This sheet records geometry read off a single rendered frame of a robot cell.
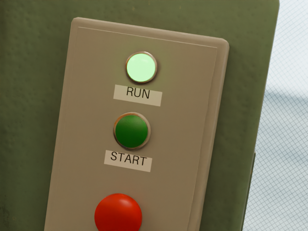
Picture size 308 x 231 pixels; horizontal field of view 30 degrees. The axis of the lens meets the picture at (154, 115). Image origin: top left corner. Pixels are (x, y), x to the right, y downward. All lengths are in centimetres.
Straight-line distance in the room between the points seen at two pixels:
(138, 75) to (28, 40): 12
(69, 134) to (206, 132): 9
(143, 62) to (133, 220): 10
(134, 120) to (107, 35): 6
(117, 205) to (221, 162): 10
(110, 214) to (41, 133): 11
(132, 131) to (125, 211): 5
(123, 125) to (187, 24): 10
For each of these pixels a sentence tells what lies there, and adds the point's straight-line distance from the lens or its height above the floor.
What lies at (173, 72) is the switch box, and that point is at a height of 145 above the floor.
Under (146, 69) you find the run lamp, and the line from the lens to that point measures 35.
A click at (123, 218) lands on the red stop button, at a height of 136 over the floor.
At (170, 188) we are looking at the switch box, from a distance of 36.
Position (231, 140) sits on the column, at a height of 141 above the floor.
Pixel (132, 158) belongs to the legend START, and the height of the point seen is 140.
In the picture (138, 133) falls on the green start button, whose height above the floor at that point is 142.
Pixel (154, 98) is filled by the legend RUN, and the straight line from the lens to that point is 36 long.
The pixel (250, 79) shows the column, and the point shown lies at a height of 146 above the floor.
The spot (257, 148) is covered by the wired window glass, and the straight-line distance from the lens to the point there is 188.
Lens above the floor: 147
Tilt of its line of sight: 7 degrees down
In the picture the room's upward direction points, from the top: 9 degrees clockwise
